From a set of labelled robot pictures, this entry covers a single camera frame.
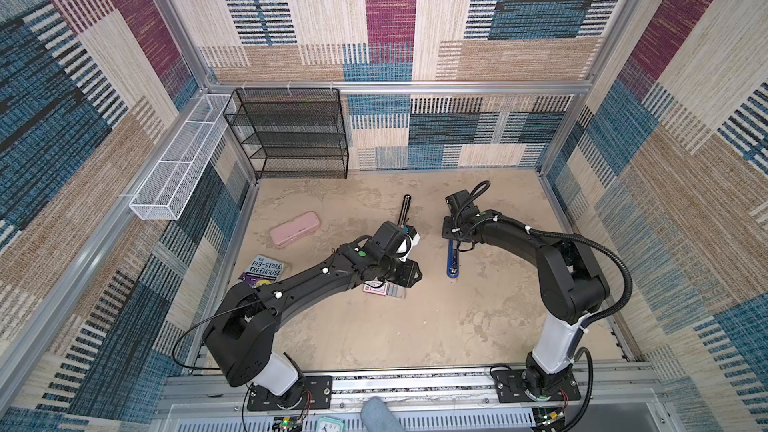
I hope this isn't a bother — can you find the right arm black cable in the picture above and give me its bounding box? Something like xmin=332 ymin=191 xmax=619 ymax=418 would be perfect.
xmin=452 ymin=179 xmax=634 ymax=432

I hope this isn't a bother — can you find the grey rounded object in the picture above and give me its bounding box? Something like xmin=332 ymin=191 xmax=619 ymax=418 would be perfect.
xmin=360 ymin=397 xmax=405 ymax=432

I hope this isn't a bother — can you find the white wire basket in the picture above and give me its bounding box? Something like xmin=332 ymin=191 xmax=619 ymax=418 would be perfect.
xmin=129 ymin=94 xmax=229 ymax=221

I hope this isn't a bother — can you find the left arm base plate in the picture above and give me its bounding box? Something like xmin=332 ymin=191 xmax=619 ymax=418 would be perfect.
xmin=245 ymin=375 xmax=333 ymax=412

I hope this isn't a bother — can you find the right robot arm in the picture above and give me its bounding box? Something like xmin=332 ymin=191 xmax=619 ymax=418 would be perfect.
xmin=442 ymin=189 xmax=610 ymax=400

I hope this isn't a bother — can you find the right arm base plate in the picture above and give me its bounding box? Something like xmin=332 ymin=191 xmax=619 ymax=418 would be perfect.
xmin=489 ymin=364 xmax=582 ymax=404

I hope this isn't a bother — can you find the teal electronics box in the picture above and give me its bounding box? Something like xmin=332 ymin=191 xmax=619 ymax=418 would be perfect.
xmin=315 ymin=416 xmax=345 ymax=432

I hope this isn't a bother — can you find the black mesh shelf rack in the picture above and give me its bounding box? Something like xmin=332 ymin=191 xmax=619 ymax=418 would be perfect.
xmin=224 ymin=88 xmax=349 ymax=179

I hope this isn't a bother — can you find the purple paperback book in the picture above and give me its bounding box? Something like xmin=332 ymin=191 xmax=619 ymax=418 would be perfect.
xmin=237 ymin=255 xmax=285 ymax=288

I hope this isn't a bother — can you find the black stapler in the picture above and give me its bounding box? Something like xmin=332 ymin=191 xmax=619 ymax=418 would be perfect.
xmin=397 ymin=194 xmax=412 ymax=227

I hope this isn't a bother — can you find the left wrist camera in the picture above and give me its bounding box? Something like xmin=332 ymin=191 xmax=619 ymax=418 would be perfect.
xmin=400 ymin=225 xmax=420 ymax=262

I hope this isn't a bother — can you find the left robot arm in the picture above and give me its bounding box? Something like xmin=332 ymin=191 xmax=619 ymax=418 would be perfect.
xmin=203 ymin=221 xmax=422 ymax=397

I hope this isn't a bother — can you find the red white staple box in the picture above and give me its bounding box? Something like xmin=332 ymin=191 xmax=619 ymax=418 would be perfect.
xmin=363 ymin=282 xmax=389 ymax=296

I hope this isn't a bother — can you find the pink pencil case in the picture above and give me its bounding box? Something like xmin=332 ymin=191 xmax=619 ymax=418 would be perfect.
xmin=269 ymin=211 xmax=321 ymax=248

